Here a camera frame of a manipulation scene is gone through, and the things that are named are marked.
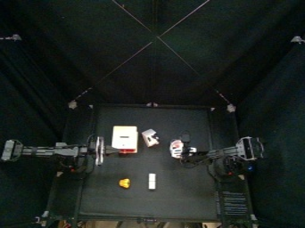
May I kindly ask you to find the white rectangular rice block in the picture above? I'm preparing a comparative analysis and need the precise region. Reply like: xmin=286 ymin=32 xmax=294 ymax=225
xmin=147 ymin=173 xmax=157 ymax=191

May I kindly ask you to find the salmon sushi toy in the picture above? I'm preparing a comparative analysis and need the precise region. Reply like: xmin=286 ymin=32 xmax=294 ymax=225
xmin=172 ymin=142 xmax=184 ymax=158

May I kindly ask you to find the yellow ridged toy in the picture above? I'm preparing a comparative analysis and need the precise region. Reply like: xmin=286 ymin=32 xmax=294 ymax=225
xmin=117 ymin=177 xmax=132 ymax=190

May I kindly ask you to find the cream toy box red base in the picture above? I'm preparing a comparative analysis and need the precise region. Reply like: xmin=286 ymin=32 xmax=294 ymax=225
xmin=111 ymin=125 xmax=139 ymax=155

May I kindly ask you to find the white pot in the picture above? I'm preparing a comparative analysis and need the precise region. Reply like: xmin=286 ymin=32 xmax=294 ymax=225
xmin=168 ymin=138 xmax=191 ymax=160

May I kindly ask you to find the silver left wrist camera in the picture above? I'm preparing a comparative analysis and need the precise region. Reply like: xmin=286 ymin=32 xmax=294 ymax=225
xmin=93 ymin=136 xmax=105 ymax=167

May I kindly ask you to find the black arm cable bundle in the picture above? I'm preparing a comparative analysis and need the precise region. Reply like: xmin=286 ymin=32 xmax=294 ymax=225
xmin=58 ymin=159 xmax=96 ymax=176

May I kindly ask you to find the small grey white toy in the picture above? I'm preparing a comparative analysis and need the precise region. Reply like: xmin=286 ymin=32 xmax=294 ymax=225
xmin=140 ymin=128 xmax=161 ymax=148

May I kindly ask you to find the white text label sticker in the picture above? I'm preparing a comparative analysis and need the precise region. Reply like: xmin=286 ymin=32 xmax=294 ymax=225
xmin=219 ymin=190 xmax=250 ymax=218

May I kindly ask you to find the thin diagonal cord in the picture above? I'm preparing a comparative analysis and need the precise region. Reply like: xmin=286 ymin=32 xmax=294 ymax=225
xmin=70 ymin=0 xmax=212 ymax=102
xmin=109 ymin=0 xmax=234 ymax=105

